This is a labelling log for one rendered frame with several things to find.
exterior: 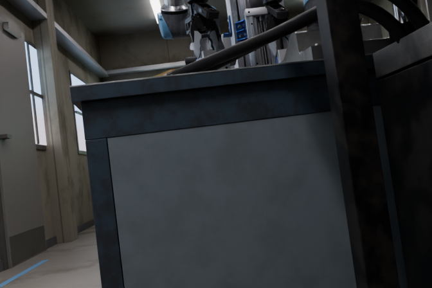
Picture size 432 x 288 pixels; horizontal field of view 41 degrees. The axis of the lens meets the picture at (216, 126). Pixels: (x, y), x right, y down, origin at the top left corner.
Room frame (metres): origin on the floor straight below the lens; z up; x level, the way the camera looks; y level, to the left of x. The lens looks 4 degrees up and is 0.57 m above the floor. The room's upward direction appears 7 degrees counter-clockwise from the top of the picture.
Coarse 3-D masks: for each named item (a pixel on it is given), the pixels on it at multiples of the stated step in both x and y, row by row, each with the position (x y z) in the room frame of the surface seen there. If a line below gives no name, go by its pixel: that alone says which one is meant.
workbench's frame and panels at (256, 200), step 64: (320, 64) 1.39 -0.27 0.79; (128, 128) 1.34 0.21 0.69; (192, 128) 1.37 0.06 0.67; (256, 128) 1.39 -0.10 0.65; (320, 128) 1.41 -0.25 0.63; (128, 192) 1.34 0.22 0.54; (192, 192) 1.36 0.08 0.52; (256, 192) 1.38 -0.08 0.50; (320, 192) 1.40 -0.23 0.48; (128, 256) 1.34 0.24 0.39; (192, 256) 1.36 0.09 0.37; (256, 256) 1.38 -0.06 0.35; (320, 256) 1.40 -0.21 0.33
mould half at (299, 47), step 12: (372, 24) 1.67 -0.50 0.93; (300, 36) 1.64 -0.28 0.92; (312, 36) 1.65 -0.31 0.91; (372, 36) 1.67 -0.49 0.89; (288, 48) 1.74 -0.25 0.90; (300, 48) 1.64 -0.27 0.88; (312, 48) 1.52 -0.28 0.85; (372, 48) 1.54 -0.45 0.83; (288, 60) 1.76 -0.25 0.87; (300, 60) 1.63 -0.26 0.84
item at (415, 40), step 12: (408, 36) 1.14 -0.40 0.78; (420, 36) 1.09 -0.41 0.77; (384, 48) 1.25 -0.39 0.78; (396, 48) 1.20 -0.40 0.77; (408, 48) 1.14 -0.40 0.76; (420, 48) 1.09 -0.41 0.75; (384, 60) 1.26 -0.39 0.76; (396, 60) 1.20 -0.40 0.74; (408, 60) 1.15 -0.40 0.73; (420, 60) 1.11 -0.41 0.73; (384, 72) 1.27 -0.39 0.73; (396, 72) 1.24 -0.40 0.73
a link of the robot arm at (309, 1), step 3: (306, 0) 2.45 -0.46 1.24; (309, 0) 2.44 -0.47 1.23; (312, 0) 2.43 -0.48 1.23; (306, 3) 2.45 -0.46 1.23; (309, 3) 2.44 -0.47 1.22; (312, 3) 2.43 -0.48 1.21; (315, 3) 2.42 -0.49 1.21; (306, 6) 2.46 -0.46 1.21; (309, 6) 2.44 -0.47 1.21; (312, 6) 2.43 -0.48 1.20; (306, 9) 2.46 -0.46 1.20
